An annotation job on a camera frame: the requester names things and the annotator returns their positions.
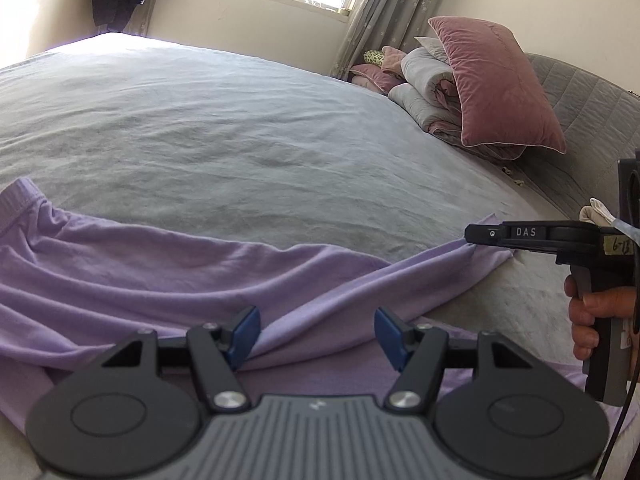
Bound small pink pillow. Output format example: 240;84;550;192
348;46;408;95

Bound large pink pillow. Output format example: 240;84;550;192
427;15;567;155

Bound grey quilted headboard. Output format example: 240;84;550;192
500;52;640;221

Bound person's right hand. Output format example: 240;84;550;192
564;276;639;361

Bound beige tassel cord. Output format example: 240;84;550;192
501;162;525;188

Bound grey patterned curtain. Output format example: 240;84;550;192
330;0;461;81

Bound folded grey quilt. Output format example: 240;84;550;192
387;36;523;162

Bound purple pants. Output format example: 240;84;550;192
0;176;593;436

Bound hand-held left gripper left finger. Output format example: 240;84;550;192
97;306;262;413

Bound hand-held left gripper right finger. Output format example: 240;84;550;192
374;308;536;411

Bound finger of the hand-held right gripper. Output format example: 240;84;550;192
464;221;556;256

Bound white folded garment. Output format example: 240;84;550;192
579;198;621;228

